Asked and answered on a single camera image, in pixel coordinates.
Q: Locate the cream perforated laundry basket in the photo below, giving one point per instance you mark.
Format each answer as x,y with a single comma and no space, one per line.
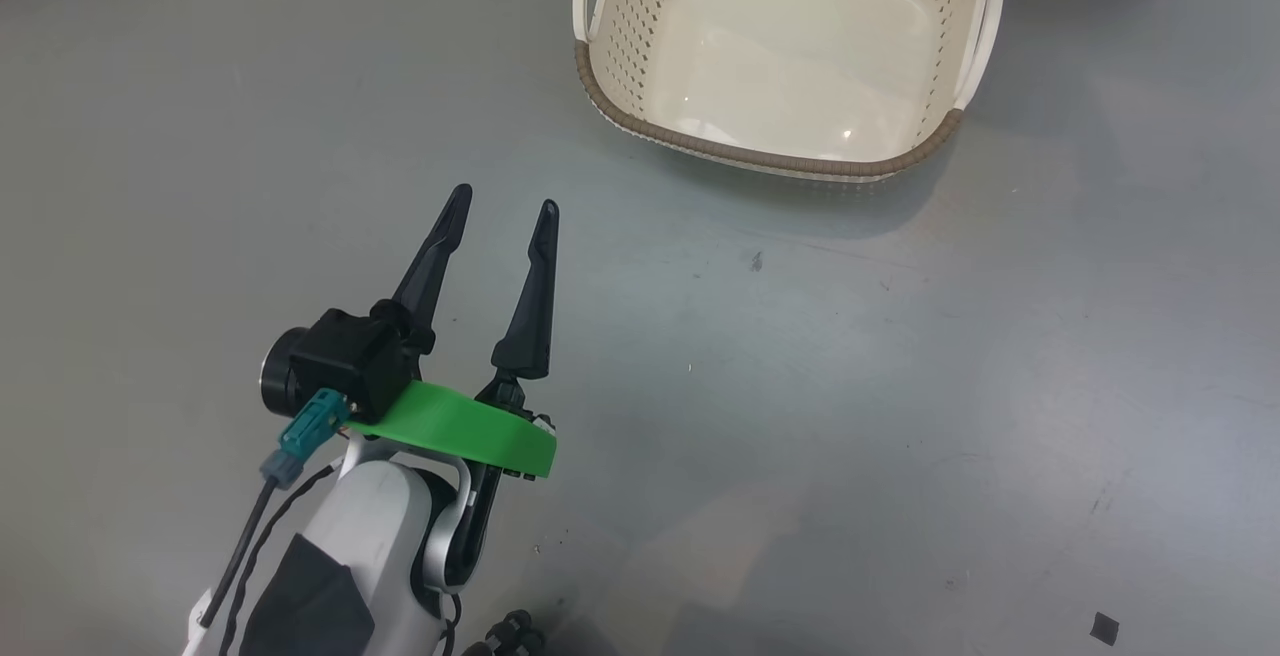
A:
790,46

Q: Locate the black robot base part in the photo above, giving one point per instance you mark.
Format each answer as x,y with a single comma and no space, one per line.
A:
510,634

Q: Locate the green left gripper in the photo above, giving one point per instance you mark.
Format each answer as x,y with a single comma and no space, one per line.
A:
470,431

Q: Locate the small black floor tape square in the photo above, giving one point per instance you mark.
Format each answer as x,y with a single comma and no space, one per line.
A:
1104,628

